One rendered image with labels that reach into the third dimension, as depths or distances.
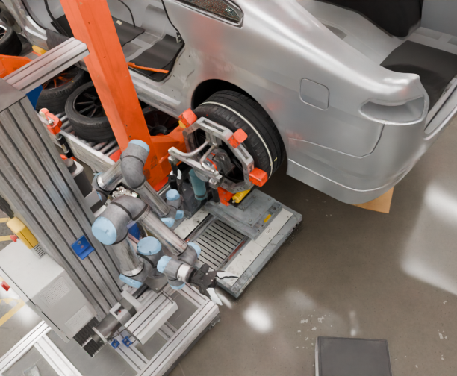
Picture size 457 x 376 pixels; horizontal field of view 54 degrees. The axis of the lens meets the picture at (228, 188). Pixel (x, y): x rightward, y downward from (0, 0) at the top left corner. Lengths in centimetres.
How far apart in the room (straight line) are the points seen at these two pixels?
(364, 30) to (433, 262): 179
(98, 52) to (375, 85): 139
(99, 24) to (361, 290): 236
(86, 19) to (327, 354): 219
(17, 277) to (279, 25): 170
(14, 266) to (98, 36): 120
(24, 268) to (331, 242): 217
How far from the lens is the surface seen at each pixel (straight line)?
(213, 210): 347
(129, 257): 214
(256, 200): 342
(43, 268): 221
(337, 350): 276
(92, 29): 246
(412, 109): 240
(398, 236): 360
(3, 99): 172
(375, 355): 278
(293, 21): 232
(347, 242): 350
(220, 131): 266
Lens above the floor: 292
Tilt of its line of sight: 50 degrees down
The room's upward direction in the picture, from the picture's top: 9 degrees counter-clockwise
